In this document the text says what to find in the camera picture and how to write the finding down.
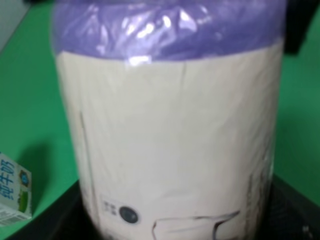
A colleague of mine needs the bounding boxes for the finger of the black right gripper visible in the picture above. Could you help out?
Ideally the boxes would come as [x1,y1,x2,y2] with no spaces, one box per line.
[284,0,316,54]

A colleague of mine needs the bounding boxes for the purple garbage bag roll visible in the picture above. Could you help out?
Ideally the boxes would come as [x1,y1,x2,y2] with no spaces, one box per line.
[52,0,287,240]

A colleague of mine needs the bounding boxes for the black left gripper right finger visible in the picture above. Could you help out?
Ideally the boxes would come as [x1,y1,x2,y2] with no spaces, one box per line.
[259,176,320,240]

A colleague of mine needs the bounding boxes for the white blue milk carton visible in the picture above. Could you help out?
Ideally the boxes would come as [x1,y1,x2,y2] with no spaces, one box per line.
[0,153,32,227]

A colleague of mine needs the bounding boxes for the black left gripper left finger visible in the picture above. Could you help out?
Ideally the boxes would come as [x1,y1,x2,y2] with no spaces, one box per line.
[0,181,103,240]

